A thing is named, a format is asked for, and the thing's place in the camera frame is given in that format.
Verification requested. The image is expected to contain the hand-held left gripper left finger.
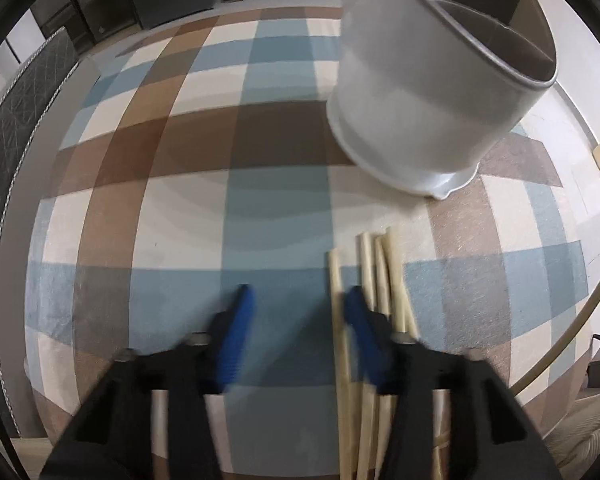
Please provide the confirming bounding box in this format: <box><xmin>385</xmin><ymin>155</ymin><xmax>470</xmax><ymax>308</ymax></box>
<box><xmin>40</xmin><ymin>284</ymin><xmax>257</xmax><ymax>480</ymax></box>

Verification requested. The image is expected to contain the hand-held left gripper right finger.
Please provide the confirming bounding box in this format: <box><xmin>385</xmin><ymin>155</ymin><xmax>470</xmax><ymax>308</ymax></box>
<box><xmin>342</xmin><ymin>285</ymin><xmax>563</xmax><ymax>480</ymax></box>

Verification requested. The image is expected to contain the pile of wooden chopsticks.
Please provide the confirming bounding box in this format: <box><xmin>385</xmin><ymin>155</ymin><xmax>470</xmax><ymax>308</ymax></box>
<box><xmin>327</xmin><ymin>226</ymin><xmax>453</xmax><ymax>480</ymax></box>

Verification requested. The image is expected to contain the white grey utensil holder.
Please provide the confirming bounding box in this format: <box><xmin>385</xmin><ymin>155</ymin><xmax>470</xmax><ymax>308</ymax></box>
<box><xmin>327</xmin><ymin>0</ymin><xmax>561</xmax><ymax>202</ymax></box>

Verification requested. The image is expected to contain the plaid tablecloth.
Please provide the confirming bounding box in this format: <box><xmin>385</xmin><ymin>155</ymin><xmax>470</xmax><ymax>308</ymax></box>
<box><xmin>24</xmin><ymin>4</ymin><xmax>593</xmax><ymax>480</ymax></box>

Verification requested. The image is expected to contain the cream woven cushion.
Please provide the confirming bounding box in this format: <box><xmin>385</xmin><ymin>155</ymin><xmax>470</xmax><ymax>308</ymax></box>
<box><xmin>542</xmin><ymin>389</ymin><xmax>600</xmax><ymax>480</ymax></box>

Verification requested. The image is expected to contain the grey bed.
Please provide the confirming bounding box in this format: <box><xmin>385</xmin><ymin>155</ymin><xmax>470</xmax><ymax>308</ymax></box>
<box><xmin>0</xmin><ymin>26</ymin><xmax>103</xmax><ymax>438</ymax></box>

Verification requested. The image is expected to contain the dark glass cabinet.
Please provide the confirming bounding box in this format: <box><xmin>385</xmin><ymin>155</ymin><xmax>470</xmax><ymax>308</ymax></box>
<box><xmin>30</xmin><ymin>0</ymin><xmax>142</xmax><ymax>58</ymax></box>

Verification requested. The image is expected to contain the white wardrobe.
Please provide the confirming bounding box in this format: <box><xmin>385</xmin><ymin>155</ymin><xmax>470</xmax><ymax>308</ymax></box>
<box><xmin>4</xmin><ymin>7</ymin><xmax>46</xmax><ymax>63</ymax></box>

